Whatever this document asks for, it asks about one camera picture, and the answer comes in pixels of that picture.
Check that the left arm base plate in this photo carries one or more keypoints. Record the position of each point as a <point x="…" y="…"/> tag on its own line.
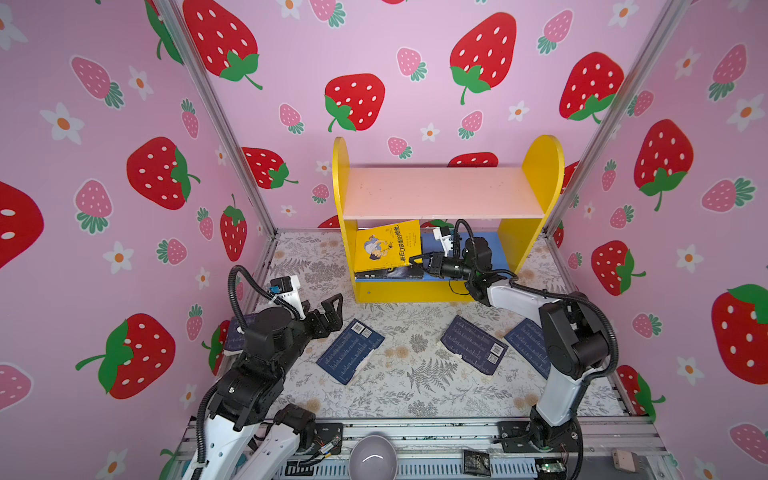
<point x="319" y="435"/>

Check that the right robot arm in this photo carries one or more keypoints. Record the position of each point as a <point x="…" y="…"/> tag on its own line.
<point x="579" y="340"/>

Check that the yellow cartoon cover book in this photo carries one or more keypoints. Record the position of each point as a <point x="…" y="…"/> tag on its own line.
<point x="387" y="247"/>

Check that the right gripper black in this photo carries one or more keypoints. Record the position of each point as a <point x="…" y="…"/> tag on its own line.
<point x="435" y="264"/>

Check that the navy blue book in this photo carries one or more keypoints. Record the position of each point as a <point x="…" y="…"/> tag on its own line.
<point x="348" y="351"/>

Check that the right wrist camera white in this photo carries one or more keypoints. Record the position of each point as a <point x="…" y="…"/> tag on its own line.
<point x="447" y="239"/>

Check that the small black circuit board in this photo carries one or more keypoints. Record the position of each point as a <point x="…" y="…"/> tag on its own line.
<point x="476" y="463"/>

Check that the black wolf cover book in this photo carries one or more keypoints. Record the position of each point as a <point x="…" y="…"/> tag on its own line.
<point x="411" y="272"/>

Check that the navy book middle right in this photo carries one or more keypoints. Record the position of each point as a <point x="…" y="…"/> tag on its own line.
<point x="476" y="347"/>

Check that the yellow pink blue bookshelf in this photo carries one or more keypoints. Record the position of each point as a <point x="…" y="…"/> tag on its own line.
<point x="520" y="198"/>

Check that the green lit circuit board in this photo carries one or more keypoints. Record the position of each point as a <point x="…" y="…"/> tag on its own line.
<point x="550" y="469"/>

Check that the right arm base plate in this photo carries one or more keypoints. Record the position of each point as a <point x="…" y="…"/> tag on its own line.
<point x="537" y="438"/>

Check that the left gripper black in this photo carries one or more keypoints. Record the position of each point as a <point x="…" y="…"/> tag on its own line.
<point x="333" y="321"/>

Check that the grey bowl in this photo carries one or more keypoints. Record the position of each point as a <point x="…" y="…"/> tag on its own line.
<point x="373" y="458"/>

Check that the small beige box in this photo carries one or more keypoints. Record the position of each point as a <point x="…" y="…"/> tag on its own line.
<point x="625" y="461"/>

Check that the navy book at left wall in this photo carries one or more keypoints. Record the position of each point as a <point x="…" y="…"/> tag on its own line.
<point x="235" y="339"/>

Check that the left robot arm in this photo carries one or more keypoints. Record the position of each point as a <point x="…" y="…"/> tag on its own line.
<point x="235" y="439"/>

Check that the navy book far right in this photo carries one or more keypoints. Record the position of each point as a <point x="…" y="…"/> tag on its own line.
<point x="528" y="340"/>

